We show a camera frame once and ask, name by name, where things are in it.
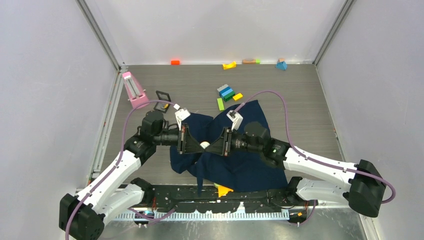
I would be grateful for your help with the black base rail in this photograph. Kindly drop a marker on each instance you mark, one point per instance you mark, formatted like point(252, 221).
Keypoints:
point(186, 199)

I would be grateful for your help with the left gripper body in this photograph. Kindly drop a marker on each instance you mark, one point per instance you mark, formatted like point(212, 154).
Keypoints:
point(173, 137)

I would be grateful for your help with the black frame stand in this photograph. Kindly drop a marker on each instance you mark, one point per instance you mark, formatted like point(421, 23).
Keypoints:
point(162, 105)

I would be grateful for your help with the blue triangle block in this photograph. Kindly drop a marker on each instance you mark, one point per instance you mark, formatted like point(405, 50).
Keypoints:
point(282, 65)

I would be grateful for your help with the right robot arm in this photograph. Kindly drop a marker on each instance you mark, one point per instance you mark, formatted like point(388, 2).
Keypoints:
point(359, 185)

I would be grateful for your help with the lime green block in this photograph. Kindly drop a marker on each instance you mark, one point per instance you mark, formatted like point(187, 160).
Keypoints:
point(220, 104)

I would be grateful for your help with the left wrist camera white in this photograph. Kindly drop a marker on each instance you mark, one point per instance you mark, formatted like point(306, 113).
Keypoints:
point(180, 114)

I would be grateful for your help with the yellow small block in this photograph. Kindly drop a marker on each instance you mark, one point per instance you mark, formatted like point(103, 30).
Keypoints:
point(237, 97)

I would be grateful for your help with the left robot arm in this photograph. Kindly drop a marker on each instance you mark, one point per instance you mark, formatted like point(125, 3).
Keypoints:
point(84, 216)

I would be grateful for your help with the navy blue t-shirt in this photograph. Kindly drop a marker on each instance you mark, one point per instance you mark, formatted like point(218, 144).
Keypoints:
point(240, 171)

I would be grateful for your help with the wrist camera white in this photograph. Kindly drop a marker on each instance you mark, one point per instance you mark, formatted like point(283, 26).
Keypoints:
point(180, 114)
point(236, 119)

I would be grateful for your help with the white round brooch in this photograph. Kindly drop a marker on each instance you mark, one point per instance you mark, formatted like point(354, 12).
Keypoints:
point(204, 144)

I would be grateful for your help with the yellow orange block stack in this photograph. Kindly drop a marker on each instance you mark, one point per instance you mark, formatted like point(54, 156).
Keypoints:
point(222, 190)

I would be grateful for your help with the pink metronome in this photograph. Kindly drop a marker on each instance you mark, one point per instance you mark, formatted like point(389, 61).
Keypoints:
point(136, 93)

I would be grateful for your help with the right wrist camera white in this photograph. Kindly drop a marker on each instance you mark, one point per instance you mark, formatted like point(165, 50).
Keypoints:
point(236, 119)

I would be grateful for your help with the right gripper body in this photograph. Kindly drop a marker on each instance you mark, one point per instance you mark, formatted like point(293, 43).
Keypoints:
point(234, 140)

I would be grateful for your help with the grey blue green block stack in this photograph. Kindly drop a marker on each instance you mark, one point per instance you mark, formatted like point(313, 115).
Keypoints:
point(226, 92)

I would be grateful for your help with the tan flat block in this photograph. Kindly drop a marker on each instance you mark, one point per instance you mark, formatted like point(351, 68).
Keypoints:
point(249, 61)

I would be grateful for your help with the yellow arch block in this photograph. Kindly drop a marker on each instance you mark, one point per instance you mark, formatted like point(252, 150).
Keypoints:
point(227, 66)

